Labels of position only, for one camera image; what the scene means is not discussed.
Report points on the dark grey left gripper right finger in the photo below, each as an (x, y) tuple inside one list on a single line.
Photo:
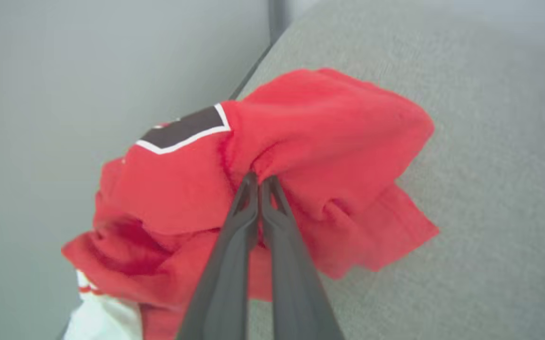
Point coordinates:
[(296, 293)]

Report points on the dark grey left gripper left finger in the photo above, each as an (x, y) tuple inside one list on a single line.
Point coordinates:
[(227, 283)]

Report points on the red and white garment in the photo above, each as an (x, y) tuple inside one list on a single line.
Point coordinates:
[(324, 132)]

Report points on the grey fabric sofa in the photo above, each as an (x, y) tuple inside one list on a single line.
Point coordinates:
[(489, 141)]

